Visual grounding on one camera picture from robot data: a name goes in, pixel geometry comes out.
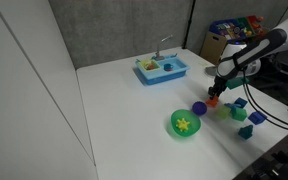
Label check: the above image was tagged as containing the blue toy sink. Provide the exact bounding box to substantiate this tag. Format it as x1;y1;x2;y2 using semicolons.
135;56;191;86

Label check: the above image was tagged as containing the light green cube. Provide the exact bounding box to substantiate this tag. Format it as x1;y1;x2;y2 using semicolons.
216;105;232;120

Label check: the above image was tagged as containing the orange block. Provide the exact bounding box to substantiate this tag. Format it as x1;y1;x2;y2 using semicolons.
206;96;220;108

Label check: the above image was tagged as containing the black stand pole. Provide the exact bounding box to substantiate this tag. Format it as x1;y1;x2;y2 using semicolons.
182;0;197;50

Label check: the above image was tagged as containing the teal wrist camera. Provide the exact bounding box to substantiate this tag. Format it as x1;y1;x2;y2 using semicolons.
226;76;251;91

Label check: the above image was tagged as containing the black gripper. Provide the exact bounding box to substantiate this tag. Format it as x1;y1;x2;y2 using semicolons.
207;75;229;100

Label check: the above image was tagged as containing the grey toy faucet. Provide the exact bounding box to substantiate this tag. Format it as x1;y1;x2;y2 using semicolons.
151;34;174;62

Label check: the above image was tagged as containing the dark blue cube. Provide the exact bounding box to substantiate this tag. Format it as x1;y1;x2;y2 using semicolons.
234;97;249;108
247;111;268;126

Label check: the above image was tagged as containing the yellow star toy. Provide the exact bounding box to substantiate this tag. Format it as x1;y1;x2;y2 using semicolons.
175;117;192;133

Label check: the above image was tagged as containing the toy storage shelf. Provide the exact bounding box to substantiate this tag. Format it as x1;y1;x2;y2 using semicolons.
209;14;267;42

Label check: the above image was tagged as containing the brown cardboard box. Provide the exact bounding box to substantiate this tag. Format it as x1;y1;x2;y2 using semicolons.
199;30;228;66

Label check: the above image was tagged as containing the purple spiky ball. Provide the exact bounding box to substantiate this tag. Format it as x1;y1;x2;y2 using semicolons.
191;101;208;117

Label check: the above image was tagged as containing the green plastic bowl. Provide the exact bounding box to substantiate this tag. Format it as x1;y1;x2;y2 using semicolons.
169;108;202;139

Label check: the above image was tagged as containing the light blue toy animal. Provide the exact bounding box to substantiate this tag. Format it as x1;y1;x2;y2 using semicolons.
224;102;242;110

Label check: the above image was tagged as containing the teal star block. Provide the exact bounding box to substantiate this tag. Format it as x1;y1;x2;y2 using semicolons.
237;124;254;140

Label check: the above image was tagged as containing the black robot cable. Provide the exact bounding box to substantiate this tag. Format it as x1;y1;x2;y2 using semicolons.
242;81;288;132

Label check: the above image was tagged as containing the yellow-green sink basket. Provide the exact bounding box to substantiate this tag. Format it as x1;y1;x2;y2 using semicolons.
140;59;161;72

